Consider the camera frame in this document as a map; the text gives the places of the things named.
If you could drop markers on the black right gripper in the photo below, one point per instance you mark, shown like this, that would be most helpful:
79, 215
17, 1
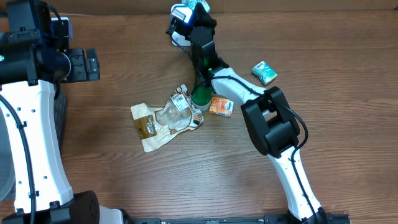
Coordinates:
204, 19

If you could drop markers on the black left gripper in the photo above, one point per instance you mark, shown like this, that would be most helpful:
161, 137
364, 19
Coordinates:
81, 58

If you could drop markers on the light teal wipes packet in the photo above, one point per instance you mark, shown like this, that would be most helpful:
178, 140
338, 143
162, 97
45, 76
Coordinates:
192, 4

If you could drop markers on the green lid jar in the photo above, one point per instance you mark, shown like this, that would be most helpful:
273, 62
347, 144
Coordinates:
201, 97

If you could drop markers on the teal tissue pack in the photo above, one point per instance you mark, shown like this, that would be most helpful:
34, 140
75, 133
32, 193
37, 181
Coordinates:
265, 74

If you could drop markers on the clear brown snack bag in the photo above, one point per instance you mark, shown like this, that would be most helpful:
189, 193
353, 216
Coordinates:
158, 126

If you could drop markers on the orange tissue pack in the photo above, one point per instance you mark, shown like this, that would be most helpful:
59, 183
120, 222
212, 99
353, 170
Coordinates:
221, 106

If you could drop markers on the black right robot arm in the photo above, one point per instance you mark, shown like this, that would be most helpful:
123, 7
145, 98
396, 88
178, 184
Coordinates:
272, 125

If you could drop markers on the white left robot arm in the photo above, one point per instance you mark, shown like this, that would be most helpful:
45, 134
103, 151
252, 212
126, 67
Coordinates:
35, 59

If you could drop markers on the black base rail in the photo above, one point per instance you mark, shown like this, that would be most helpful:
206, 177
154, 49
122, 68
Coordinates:
267, 219

